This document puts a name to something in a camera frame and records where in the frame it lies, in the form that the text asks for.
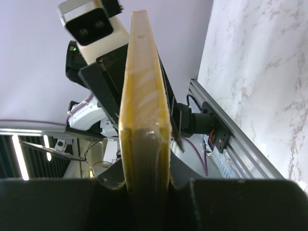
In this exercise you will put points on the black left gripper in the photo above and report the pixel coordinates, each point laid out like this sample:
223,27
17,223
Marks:
105,80

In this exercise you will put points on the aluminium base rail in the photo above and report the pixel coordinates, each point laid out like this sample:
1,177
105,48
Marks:
248,160

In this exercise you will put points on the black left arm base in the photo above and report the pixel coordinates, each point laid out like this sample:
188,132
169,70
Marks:
206,122

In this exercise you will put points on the yellow file folder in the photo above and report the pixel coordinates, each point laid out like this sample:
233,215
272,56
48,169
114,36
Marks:
144,122

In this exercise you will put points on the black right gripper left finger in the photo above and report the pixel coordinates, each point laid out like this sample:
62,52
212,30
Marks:
89,204

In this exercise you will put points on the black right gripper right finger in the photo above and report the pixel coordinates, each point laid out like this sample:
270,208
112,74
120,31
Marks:
199,204

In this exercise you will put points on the white slotted cable duct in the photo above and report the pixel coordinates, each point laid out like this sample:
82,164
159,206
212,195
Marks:
221,161

